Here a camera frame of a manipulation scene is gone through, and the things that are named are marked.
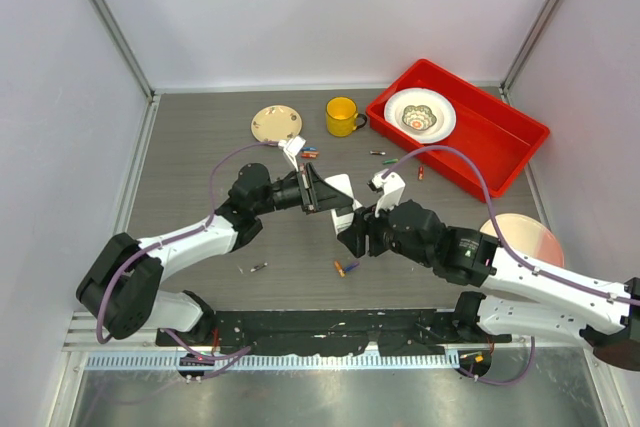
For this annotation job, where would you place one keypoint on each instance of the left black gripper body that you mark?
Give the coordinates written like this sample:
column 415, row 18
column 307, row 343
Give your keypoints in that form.
column 304, row 190

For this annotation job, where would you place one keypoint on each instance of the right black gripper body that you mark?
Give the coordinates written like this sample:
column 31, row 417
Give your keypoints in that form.
column 381, row 238

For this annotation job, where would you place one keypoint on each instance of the white remote control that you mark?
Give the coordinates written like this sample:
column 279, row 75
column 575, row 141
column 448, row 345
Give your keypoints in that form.
column 342, row 217

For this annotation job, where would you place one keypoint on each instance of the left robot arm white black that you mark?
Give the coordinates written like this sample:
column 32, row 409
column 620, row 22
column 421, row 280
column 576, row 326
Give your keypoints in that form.
column 122, row 288

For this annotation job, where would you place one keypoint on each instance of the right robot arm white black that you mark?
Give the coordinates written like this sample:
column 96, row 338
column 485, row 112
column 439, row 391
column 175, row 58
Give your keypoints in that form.
column 521, row 295

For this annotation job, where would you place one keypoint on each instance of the purple battery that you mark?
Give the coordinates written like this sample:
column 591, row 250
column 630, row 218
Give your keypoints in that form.
column 351, row 266

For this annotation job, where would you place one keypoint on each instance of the orange battery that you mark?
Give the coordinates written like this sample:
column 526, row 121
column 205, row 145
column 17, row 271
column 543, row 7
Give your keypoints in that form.
column 339, row 269

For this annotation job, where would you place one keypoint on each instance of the cream floral plate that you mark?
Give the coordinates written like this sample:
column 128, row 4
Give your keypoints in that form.
column 275, row 123

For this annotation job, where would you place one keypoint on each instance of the yellow mug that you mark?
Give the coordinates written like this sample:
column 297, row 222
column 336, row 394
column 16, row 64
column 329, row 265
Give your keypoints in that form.
column 343, row 117

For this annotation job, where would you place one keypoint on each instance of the black battery bottom left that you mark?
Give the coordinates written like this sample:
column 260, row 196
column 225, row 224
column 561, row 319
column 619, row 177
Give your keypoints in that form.
column 258, row 267

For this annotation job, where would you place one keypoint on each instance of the small patterned bowl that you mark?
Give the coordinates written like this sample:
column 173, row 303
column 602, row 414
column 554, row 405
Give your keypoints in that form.
column 419, row 118

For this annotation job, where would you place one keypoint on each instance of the white plate in bin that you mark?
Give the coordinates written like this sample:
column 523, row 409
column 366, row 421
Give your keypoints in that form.
column 440, row 106

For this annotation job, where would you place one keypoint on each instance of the pink rimmed plate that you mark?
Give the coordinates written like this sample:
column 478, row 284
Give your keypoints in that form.
column 530, row 237

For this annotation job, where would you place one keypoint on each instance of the red plastic bin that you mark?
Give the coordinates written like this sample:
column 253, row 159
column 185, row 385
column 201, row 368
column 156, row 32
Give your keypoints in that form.
column 499, row 139

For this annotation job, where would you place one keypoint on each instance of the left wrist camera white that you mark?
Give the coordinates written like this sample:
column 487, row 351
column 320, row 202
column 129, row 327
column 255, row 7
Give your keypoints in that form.
column 290, row 149

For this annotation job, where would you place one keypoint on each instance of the slotted cable duct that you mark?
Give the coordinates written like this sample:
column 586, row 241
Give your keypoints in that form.
column 369, row 360

